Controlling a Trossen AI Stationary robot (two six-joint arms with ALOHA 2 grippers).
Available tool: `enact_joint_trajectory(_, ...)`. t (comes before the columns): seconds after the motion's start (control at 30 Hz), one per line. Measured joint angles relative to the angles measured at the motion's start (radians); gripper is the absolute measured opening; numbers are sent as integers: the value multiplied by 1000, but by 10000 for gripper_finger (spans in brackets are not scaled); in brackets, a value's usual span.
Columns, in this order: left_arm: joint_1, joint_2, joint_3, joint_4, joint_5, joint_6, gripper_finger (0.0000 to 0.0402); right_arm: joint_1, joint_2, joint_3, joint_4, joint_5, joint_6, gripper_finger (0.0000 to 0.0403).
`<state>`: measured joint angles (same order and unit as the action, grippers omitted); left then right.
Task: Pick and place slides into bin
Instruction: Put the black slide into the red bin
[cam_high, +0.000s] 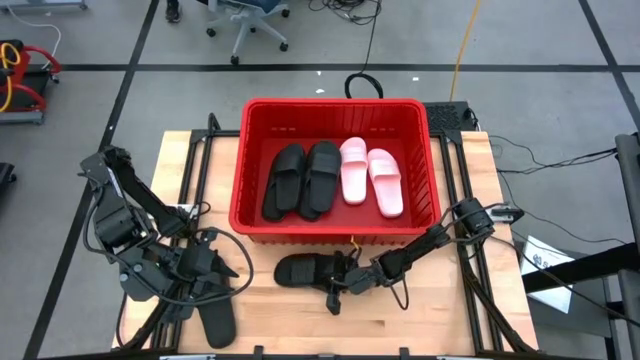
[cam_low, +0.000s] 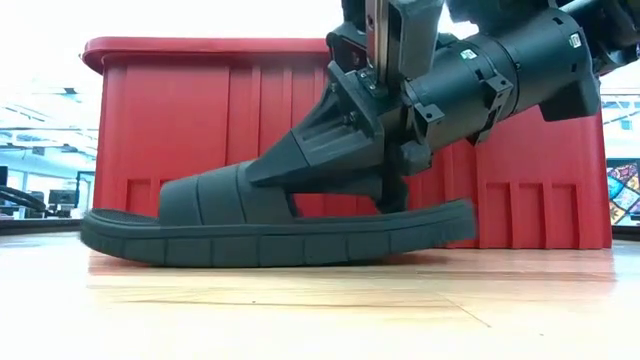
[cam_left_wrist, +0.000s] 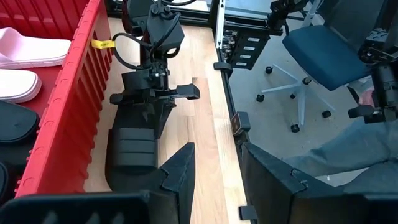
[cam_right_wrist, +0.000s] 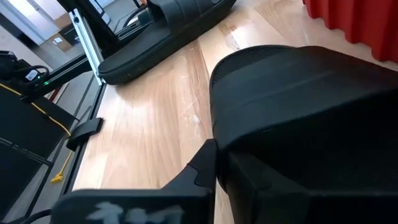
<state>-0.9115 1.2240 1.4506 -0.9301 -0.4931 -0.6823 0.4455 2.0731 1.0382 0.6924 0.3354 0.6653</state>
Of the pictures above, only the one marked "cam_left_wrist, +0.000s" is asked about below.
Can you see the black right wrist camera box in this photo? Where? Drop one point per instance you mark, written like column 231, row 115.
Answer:
column 164, row 31

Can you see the white metal post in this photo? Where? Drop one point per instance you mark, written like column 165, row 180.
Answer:
column 220, row 21

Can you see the pink slide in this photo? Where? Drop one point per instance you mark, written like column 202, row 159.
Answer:
column 15, row 85
column 28, row 46

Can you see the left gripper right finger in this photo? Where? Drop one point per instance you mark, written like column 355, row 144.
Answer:
column 273, row 193

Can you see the black table edge bracket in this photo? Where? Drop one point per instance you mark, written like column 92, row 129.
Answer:
column 248, row 213
column 222, row 67

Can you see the small black camera box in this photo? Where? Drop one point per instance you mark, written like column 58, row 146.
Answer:
column 240, row 123

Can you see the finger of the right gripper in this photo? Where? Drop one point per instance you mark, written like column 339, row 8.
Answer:
column 146, row 112
column 164, row 115

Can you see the yellow bin tag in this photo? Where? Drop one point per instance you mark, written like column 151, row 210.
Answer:
column 102, row 43

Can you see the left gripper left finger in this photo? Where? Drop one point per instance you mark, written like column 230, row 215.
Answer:
column 177, row 186

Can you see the person's hand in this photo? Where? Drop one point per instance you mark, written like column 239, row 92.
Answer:
column 367, row 98

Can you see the red plastic bin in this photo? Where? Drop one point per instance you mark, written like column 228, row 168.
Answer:
column 62, row 124

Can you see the black labelled control box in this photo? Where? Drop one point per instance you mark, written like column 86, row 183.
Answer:
column 245, row 49

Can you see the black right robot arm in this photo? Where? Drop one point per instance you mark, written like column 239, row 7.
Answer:
column 133, row 15

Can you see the person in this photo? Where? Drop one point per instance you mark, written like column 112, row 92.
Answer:
column 348, row 149

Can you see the blue office chair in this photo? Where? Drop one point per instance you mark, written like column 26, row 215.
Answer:
column 323, row 53

